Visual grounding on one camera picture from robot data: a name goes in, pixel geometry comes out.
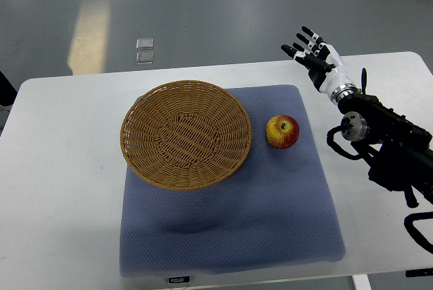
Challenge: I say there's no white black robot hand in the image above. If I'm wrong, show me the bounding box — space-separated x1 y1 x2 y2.
281 26 357 105

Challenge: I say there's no red yellow apple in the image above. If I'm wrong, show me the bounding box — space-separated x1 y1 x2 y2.
265 115 300 149

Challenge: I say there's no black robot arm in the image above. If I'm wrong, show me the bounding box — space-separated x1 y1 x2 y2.
327 70 432 208

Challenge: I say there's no woven wicker basket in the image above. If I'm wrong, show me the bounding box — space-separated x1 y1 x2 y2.
120 80 252 191

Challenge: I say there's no blue grey padded mat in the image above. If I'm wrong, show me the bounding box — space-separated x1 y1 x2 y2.
120 84 346 277

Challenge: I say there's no lower clear floor plate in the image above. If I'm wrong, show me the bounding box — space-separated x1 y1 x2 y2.
136 51 154 65

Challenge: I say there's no clear floor plate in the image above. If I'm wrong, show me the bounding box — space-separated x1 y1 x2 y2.
136 51 154 65
136 38 154 50

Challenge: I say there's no upper clear floor plate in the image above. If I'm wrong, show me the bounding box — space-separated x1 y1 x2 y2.
136 38 154 50

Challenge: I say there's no white table leg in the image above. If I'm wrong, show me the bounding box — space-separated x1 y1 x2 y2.
352 274 372 290

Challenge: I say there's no black table label tag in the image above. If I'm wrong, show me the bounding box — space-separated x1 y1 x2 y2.
168 276 190 284

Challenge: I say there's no dark object at left edge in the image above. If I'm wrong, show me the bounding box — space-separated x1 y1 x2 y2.
0 72 18 112

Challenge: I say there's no black bracket under table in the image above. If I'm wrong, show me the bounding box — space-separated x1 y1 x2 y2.
405 268 433 278

